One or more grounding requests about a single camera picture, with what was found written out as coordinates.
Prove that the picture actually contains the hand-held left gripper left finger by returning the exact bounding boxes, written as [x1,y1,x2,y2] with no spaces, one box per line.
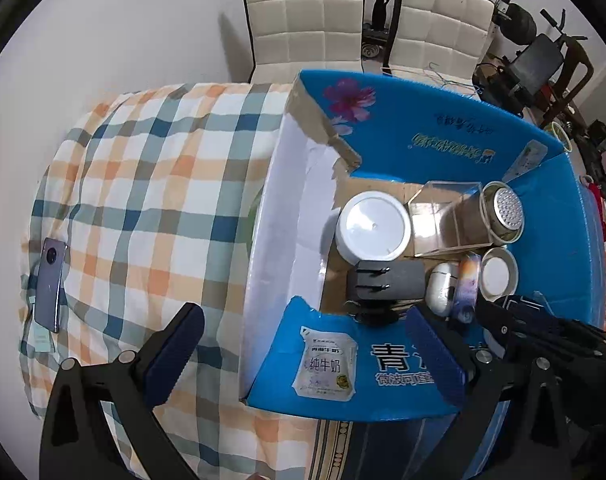
[39,302,206,480]

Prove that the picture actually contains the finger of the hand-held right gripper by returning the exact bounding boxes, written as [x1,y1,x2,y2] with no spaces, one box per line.
[475,299,521,356]

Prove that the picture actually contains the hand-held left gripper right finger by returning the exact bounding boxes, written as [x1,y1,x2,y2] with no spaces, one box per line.
[405,305,571,480]

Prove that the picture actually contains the white earbuds case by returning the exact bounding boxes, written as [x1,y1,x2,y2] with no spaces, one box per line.
[425,261,461,317]

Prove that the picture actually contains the black charger adapter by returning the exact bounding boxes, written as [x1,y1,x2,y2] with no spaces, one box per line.
[347,258,428,303]

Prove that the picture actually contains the white round jar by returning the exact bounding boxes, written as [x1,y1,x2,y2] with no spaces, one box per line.
[335,191,414,266]

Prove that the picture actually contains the blue milk carton box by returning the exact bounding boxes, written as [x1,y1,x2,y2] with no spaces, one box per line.
[238,67,606,423]

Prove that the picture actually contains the glass jar perforated metal lid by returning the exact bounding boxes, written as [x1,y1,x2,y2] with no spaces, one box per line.
[475,181,526,246]

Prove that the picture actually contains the clear acrylic box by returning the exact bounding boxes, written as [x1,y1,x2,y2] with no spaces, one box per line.
[407,180,504,256]

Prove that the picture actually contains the light green card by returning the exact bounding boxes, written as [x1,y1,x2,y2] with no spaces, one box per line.
[25,327,54,356]

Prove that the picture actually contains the grey smartphone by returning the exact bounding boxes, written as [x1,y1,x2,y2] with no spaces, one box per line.
[33,237,70,335]

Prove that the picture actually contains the red cloth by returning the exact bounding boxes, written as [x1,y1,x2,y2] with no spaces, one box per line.
[585,182,606,241]

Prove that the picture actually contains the plaid blanket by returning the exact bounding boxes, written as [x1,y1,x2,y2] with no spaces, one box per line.
[18,82,324,480]

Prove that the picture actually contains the black exercise machine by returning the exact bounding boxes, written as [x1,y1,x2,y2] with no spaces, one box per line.
[473,0,596,116]

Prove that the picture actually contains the white padded chair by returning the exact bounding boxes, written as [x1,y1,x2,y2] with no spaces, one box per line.
[383,0,498,93]
[240,0,366,83]

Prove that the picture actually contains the black wheeled frame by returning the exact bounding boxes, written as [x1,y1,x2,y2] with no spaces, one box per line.
[362,0,401,58]

